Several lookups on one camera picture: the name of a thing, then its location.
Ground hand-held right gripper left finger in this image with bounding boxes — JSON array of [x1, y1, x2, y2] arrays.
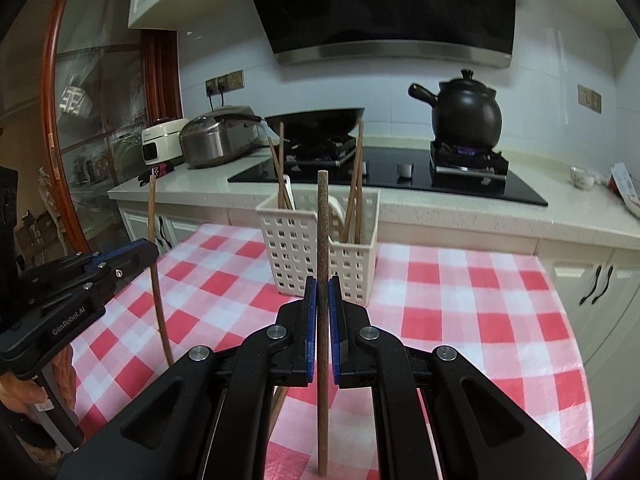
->
[[57, 276, 319, 480]]

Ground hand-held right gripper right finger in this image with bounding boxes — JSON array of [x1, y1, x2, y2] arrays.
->
[[327, 275, 592, 480]]

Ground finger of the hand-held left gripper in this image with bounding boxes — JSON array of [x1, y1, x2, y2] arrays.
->
[[22, 240, 159, 287], [25, 252, 160, 312]]

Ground brown wooden chopstick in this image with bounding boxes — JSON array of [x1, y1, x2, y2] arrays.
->
[[348, 118, 365, 211], [278, 121, 287, 209], [269, 385, 291, 442], [342, 139, 366, 242], [315, 170, 332, 479], [148, 174, 175, 367], [266, 135, 291, 209]]

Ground white plastic utensil basket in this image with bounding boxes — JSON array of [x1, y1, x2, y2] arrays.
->
[[255, 187, 381, 306]]

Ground person's left hand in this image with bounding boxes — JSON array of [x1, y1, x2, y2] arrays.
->
[[0, 345, 77, 412]]

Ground small pink black object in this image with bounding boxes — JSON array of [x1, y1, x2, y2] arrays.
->
[[137, 162, 176, 181]]

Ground white rice cooker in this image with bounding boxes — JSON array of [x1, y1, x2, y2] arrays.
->
[[140, 118, 189, 165]]

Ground red white checked tablecloth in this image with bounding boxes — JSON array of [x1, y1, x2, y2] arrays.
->
[[67, 222, 599, 480]]

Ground steel pressure cooker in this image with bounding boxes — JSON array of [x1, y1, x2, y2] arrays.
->
[[178, 104, 266, 169]]

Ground black glass gas stove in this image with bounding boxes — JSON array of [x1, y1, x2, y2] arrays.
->
[[227, 135, 550, 207]]

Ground wooden framed glass door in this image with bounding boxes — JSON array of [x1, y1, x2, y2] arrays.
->
[[0, 0, 184, 281]]

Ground black wok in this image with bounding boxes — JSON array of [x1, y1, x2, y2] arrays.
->
[[263, 106, 366, 144]]

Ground black clay pot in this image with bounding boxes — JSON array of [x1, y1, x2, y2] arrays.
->
[[407, 68, 504, 149]]

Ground white kitchen counter cabinet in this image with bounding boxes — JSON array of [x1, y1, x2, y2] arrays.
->
[[107, 144, 640, 461]]

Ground small white cup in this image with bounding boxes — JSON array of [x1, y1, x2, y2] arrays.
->
[[569, 165, 596, 190]]

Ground red white packet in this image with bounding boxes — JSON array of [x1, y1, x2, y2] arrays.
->
[[609, 162, 640, 219]]

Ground black range hood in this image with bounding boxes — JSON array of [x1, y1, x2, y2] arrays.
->
[[237, 0, 517, 69]]

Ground gold wall outlet strip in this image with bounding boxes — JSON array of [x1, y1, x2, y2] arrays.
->
[[204, 70, 245, 95]]

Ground gold wall switch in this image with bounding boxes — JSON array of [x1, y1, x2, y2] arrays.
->
[[577, 83, 604, 113]]

